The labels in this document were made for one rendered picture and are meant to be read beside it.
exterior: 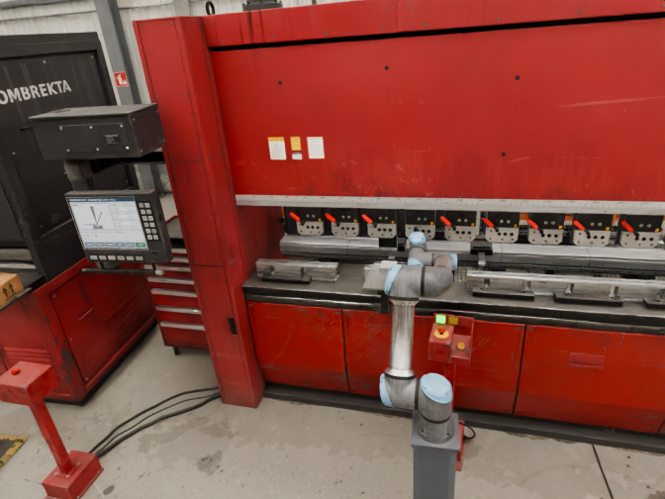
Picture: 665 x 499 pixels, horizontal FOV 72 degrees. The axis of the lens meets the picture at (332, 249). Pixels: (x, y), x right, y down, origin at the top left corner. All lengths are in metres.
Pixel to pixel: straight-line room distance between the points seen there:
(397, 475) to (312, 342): 0.86
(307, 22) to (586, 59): 1.19
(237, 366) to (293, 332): 0.45
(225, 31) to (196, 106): 0.38
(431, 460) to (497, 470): 0.95
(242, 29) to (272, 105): 0.36
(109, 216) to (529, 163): 1.96
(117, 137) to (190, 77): 0.43
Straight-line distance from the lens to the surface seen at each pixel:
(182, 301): 3.44
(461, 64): 2.22
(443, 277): 1.74
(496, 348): 2.65
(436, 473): 2.01
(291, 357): 2.95
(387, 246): 2.52
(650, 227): 2.53
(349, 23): 2.25
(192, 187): 2.50
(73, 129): 2.36
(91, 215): 2.45
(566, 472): 2.96
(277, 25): 2.35
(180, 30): 2.35
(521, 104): 2.25
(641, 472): 3.11
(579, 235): 2.47
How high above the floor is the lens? 2.20
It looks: 26 degrees down
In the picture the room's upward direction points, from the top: 5 degrees counter-clockwise
